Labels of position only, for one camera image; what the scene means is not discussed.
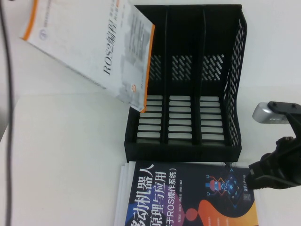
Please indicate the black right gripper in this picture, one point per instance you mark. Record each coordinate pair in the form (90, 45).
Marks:
(289, 160)

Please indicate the white book with orange edges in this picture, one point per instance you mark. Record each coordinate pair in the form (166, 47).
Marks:
(82, 47)

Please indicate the dark book with robot print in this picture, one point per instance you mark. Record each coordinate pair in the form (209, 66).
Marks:
(188, 200)

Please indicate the black plastic three-slot book stand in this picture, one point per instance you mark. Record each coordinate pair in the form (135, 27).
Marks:
(183, 150)

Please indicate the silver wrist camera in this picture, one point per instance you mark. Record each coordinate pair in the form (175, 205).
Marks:
(265, 114)

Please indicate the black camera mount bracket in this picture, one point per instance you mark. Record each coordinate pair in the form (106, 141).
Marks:
(294, 117)

